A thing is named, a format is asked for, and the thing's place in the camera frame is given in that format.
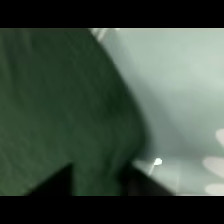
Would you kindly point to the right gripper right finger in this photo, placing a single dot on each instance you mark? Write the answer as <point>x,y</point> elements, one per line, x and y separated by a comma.
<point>145,185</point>

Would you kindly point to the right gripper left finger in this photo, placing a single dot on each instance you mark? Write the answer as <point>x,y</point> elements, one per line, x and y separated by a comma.
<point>56,184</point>

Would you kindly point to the dark green garment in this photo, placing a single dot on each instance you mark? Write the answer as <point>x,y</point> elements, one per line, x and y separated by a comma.
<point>56,100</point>

